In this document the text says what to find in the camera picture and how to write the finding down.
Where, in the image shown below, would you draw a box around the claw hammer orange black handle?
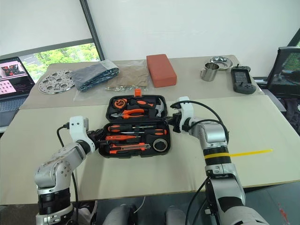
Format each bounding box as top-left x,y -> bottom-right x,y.
129,97 -> 166,117

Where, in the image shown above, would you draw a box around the round black tape roll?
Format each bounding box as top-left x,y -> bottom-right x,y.
153,138 -> 168,152

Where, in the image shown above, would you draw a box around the red brick block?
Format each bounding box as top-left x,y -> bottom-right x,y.
146,53 -> 178,89

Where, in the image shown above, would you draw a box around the screwdriver orange black handle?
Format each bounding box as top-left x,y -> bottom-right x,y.
130,128 -> 169,137
107,124 -> 156,133

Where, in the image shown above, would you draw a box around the orange black tape measure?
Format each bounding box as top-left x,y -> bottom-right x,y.
112,98 -> 128,109

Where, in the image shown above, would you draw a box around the dark folded cloth bag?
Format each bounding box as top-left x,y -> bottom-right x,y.
70,59 -> 121,92

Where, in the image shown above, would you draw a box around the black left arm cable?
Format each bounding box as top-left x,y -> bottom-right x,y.
56,125 -> 80,225

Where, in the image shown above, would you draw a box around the stainless steel bowl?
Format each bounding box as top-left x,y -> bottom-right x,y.
209,55 -> 234,71

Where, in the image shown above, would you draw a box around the open laptop computer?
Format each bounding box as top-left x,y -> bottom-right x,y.
0,56 -> 36,128

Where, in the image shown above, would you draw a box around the stainless steel mug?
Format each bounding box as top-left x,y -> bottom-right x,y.
199,61 -> 220,82

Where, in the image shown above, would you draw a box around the thin white cable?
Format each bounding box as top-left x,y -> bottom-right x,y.
136,196 -> 146,210

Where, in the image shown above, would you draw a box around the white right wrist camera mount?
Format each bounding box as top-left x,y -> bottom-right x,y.
170,96 -> 195,133

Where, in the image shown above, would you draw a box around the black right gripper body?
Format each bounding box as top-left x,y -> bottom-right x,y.
172,112 -> 183,133

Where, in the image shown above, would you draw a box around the black plastic tool case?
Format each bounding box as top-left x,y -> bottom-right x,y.
98,88 -> 173,159

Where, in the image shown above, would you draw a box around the yellow zip tie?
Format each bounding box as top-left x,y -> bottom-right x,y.
203,148 -> 274,160

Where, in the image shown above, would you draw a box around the black mesh office chair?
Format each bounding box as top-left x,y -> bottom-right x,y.
266,46 -> 300,99

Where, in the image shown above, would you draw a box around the orange handled pliers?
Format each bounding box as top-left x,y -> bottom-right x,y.
110,108 -> 148,120

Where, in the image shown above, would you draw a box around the dark handheld game console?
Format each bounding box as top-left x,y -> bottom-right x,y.
230,63 -> 257,96

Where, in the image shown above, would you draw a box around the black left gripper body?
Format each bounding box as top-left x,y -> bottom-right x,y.
87,128 -> 105,145

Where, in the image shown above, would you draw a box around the dark window frame post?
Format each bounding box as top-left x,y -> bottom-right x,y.
79,0 -> 106,62

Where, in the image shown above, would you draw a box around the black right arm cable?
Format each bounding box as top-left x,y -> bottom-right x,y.
170,100 -> 230,225

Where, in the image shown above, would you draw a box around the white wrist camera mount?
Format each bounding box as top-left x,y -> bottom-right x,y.
67,115 -> 96,153
170,96 -> 195,133

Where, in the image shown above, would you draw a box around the perforated round metal disc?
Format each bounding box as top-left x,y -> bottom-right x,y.
37,69 -> 76,95

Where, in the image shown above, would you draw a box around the orange voltage tester pen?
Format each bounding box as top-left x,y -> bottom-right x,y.
105,134 -> 142,141

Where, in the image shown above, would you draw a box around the orange black utility knife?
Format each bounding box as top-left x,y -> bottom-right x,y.
108,142 -> 151,155

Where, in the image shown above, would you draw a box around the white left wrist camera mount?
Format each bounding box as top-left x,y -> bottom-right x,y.
67,115 -> 96,153

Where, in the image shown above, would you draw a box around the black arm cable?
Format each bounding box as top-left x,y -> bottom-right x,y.
170,100 -> 230,225
56,125 -> 80,225

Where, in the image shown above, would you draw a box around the clear bag with brown sheet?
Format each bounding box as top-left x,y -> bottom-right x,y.
73,59 -> 151,102

